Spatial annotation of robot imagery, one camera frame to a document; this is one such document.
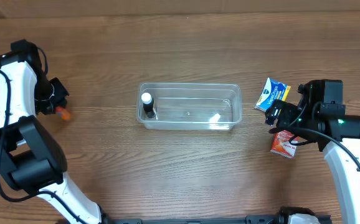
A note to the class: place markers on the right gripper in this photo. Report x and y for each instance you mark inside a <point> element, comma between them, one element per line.
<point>278,111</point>

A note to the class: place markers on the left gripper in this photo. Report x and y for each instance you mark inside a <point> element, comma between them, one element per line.
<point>59,93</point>

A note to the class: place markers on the orange tube white cap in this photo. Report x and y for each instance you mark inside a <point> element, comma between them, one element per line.
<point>64,114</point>

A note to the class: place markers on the blue yellow VapoDrops box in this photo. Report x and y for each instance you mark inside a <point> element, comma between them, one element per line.
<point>272,90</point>

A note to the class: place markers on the red orange small box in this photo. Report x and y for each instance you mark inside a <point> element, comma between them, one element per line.
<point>282,146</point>

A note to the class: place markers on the dark bottle white cap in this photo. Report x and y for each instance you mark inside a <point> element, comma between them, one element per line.
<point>148,105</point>

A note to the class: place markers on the clear plastic container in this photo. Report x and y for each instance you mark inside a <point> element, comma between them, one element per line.
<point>192,106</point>

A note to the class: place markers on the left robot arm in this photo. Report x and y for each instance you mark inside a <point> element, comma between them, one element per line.
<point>32,163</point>

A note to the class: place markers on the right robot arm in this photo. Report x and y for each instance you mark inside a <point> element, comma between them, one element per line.
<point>320,117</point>

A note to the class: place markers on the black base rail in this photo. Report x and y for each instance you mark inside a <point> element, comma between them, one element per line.
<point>283,216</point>

